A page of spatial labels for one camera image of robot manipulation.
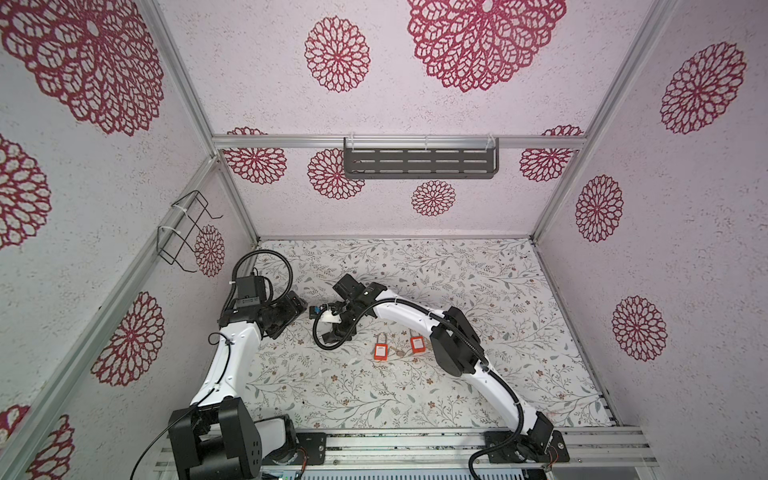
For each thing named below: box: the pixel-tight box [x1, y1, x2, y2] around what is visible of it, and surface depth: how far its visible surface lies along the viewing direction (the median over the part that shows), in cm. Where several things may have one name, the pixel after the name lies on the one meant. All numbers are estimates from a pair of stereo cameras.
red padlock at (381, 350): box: [374, 332, 389, 362], surface depth 91 cm
